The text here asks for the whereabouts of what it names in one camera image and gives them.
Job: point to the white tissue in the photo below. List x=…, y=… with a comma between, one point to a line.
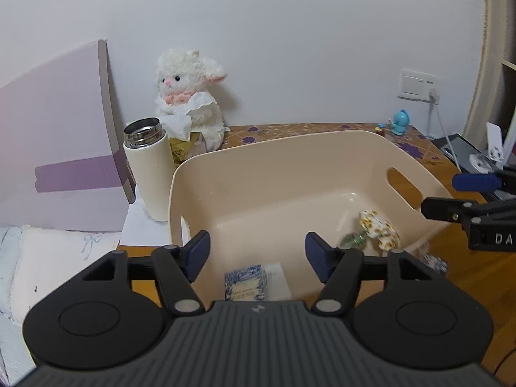
x=181, y=127

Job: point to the beige plastic basket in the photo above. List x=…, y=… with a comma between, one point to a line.
x=262, y=185

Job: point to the yellow tissue box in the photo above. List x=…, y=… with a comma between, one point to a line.
x=183, y=152

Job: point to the white pillow with bow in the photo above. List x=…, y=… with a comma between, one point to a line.
x=48, y=258

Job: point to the blue toy figure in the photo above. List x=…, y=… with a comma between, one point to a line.
x=400, y=123

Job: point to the white wall socket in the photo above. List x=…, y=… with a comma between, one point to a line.
x=415, y=82

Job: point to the white thermos bottle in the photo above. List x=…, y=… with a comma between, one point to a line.
x=149, y=177

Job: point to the dark tablet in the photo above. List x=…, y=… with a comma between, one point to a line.
x=459, y=144

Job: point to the orange floral table mat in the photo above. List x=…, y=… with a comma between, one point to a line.
x=282, y=129

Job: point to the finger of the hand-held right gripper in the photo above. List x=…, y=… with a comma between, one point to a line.
x=473, y=181
x=443, y=209

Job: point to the beige wooden frame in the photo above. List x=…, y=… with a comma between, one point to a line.
x=490, y=48

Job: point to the blue patterned small box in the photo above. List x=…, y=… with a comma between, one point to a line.
x=244, y=282

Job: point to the floral wrapped candy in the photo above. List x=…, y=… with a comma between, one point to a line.
x=377, y=227

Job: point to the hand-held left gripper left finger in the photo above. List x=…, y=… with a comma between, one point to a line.
x=199, y=248

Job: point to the green wrapped candy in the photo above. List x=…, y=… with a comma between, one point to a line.
x=352, y=241

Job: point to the white plush lamb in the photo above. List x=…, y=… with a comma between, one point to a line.
x=181, y=68

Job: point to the white paper sheet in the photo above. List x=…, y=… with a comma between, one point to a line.
x=135, y=225

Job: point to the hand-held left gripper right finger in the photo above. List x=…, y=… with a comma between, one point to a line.
x=316, y=254

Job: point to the floral fabric pouch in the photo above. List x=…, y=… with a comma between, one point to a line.
x=435, y=263

